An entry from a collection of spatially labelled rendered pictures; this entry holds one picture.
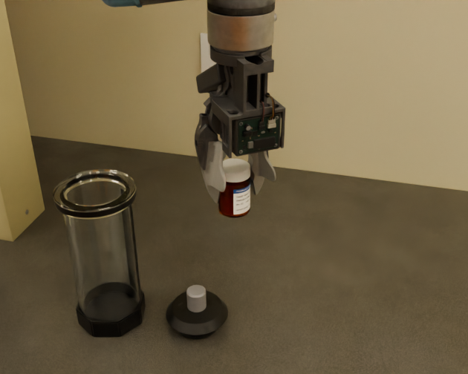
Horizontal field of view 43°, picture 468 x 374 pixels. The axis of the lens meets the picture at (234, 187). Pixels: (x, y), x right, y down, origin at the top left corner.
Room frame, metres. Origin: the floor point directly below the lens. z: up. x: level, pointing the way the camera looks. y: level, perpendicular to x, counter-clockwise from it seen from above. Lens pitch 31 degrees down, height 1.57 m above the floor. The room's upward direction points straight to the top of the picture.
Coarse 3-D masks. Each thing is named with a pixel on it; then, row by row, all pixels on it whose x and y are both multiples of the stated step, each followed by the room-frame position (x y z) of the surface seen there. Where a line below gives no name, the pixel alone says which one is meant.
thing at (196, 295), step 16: (192, 288) 0.66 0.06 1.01; (176, 304) 0.66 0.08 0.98; (192, 304) 0.65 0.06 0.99; (208, 304) 0.66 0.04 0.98; (224, 304) 0.67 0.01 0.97; (176, 320) 0.63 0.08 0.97; (192, 320) 0.63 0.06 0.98; (208, 320) 0.63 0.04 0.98; (224, 320) 0.64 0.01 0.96; (192, 336) 0.62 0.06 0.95; (208, 336) 0.63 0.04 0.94
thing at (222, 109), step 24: (240, 72) 0.62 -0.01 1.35; (264, 72) 0.62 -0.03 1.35; (216, 96) 0.67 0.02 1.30; (240, 96) 0.62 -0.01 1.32; (264, 96) 0.64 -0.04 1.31; (216, 120) 0.66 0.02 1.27; (240, 120) 0.61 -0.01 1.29; (264, 120) 0.63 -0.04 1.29; (240, 144) 0.61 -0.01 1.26; (264, 144) 0.62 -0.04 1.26
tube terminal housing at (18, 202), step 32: (0, 0) 0.96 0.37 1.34; (0, 32) 0.95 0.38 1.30; (0, 64) 0.93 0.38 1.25; (0, 96) 0.92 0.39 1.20; (0, 128) 0.90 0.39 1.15; (0, 160) 0.88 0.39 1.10; (32, 160) 0.96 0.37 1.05; (0, 192) 0.87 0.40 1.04; (32, 192) 0.95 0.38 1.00; (0, 224) 0.87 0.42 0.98
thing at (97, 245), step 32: (64, 192) 0.68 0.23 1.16; (96, 192) 0.72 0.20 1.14; (128, 192) 0.67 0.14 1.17; (96, 224) 0.63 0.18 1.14; (128, 224) 0.66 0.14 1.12; (96, 256) 0.63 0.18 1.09; (128, 256) 0.66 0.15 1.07; (96, 288) 0.63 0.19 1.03; (128, 288) 0.65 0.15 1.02; (96, 320) 0.64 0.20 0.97
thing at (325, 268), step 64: (192, 192) 1.04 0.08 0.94; (320, 192) 1.04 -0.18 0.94; (384, 192) 1.04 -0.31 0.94; (448, 192) 1.04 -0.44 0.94; (0, 256) 0.83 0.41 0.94; (64, 256) 0.83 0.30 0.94; (192, 256) 0.83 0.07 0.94; (256, 256) 0.83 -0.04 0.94; (320, 256) 0.83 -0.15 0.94; (384, 256) 0.83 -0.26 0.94; (448, 256) 0.83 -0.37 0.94; (0, 320) 0.67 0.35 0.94; (64, 320) 0.67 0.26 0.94; (256, 320) 0.67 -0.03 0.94; (320, 320) 0.67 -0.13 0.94; (384, 320) 0.67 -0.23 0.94; (448, 320) 0.67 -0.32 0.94
